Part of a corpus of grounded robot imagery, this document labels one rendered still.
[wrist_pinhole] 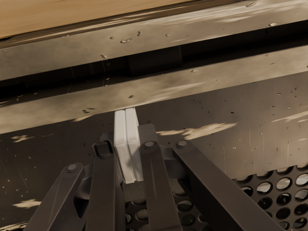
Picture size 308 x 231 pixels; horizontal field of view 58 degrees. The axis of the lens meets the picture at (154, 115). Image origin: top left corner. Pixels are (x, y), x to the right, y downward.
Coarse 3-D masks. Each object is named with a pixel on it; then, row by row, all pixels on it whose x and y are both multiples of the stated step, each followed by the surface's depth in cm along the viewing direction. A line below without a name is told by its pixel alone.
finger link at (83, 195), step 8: (104, 136) 19; (112, 136) 19; (88, 168) 16; (120, 168) 17; (88, 176) 15; (120, 176) 16; (80, 184) 15; (88, 184) 15; (80, 192) 15; (88, 192) 16; (80, 200) 15
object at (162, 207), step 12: (144, 144) 16; (156, 144) 16; (144, 156) 15; (156, 156) 15; (144, 168) 14; (156, 168) 14; (144, 180) 13; (156, 180) 13; (168, 180) 13; (156, 192) 12; (168, 192) 12; (156, 204) 12; (168, 204) 12; (156, 216) 11; (168, 216) 11; (156, 228) 11; (168, 228) 10; (180, 228) 10
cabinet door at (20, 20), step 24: (0, 0) 21; (24, 0) 21; (48, 0) 22; (72, 0) 22; (96, 0) 22; (120, 0) 22; (144, 0) 22; (168, 0) 23; (192, 0) 23; (0, 24) 22; (24, 24) 22; (48, 24) 22; (72, 24) 23
